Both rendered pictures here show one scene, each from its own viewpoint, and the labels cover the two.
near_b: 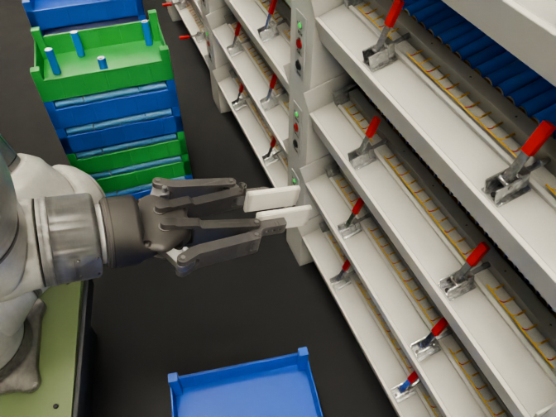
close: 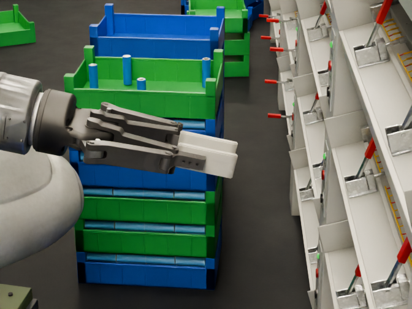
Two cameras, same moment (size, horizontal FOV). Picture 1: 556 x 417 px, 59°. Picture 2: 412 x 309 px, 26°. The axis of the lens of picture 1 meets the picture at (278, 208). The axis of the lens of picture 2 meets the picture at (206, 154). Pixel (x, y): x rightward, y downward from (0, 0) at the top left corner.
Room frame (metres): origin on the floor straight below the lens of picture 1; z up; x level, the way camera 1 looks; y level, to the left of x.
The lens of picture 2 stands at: (-0.49, -0.38, 1.08)
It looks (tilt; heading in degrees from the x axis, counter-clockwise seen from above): 25 degrees down; 23
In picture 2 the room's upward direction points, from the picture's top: straight up
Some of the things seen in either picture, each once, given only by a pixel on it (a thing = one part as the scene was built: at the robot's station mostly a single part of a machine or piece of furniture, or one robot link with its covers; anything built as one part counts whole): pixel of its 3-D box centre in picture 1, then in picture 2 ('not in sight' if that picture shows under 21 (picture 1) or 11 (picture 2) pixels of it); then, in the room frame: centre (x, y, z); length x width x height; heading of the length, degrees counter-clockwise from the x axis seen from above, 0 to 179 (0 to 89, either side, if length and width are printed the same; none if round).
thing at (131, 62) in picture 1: (102, 53); (147, 80); (1.06, 0.42, 0.44); 0.30 x 0.20 x 0.08; 108
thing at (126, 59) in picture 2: (78, 44); (127, 70); (1.10, 0.49, 0.44); 0.02 x 0.02 x 0.06
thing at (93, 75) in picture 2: (53, 61); (93, 79); (1.03, 0.53, 0.44); 0.02 x 0.02 x 0.06
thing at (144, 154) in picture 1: (125, 131); (150, 184); (1.06, 0.42, 0.20); 0.30 x 0.20 x 0.08; 108
